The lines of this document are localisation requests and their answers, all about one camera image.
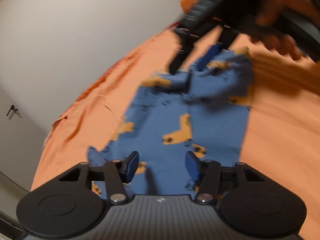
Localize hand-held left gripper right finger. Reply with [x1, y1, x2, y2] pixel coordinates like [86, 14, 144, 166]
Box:
[184, 151, 266, 205]

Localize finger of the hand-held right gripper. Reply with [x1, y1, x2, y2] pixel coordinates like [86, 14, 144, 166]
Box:
[197, 26, 241, 71]
[167, 27, 200, 75]

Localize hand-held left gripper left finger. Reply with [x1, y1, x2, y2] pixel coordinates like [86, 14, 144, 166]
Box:
[59, 151, 140, 204]

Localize blue pants with orange print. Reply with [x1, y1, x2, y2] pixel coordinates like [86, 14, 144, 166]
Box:
[87, 46, 254, 201]

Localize person's right hand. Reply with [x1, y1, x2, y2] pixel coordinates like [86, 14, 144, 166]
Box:
[250, 0, 320, 62]

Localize orange bed sheet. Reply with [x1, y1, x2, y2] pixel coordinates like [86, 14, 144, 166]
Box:
[30, 22, 320, 240]

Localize black door handle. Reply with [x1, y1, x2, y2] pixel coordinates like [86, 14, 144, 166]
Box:
[6, 104, 23, 119]

